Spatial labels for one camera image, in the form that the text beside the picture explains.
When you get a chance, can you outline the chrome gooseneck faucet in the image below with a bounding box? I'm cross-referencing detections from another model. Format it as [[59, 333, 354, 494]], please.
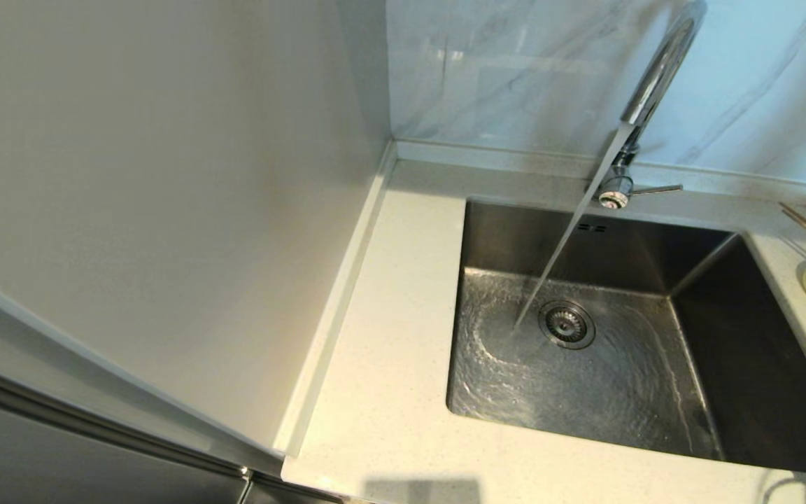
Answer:
[[598, 0, 709, 211]]

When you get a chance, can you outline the chrome refrigerator handle strip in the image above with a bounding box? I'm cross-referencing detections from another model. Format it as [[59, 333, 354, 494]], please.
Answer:
[[0, 357, 258, 504]]

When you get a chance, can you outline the round metal drain strainer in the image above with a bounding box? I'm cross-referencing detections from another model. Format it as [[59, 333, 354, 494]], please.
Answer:
[[539, 300, 597, 350]]

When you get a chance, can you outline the stainless steel sink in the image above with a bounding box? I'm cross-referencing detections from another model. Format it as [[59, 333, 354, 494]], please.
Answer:
[[445, 196, 806, 477]]

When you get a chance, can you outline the grey refrigerator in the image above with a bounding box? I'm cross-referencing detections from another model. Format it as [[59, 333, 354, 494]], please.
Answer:
[[0, 262, 348, 504]]

